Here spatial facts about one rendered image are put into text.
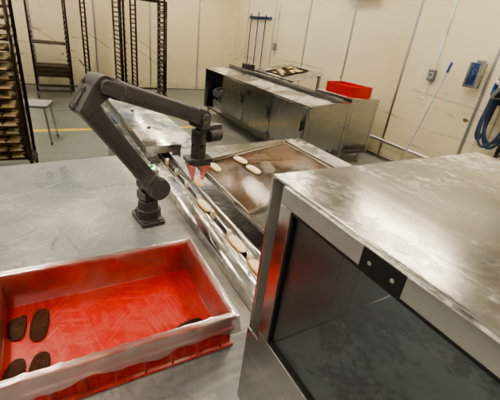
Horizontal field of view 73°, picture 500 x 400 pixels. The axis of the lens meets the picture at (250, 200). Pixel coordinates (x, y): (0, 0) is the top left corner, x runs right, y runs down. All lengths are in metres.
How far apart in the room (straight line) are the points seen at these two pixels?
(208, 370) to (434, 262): 0.57
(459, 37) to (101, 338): 4.67
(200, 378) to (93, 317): 0.31
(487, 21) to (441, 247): 4.47
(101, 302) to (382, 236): 0.75
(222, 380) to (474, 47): 4.48
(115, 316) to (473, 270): 0.77
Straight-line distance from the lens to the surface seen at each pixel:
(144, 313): 0.93
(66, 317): 0.95
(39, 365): 0.86
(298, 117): 4.12
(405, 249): 0.37
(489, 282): 0.37
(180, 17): 8.63
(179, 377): 0.81
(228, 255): 1.05
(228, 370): 0.82
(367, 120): 4.88
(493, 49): 4.72
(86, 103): 1.03
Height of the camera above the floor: 1.48
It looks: 26 degrees down
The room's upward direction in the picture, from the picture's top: 7 degrees clockwise
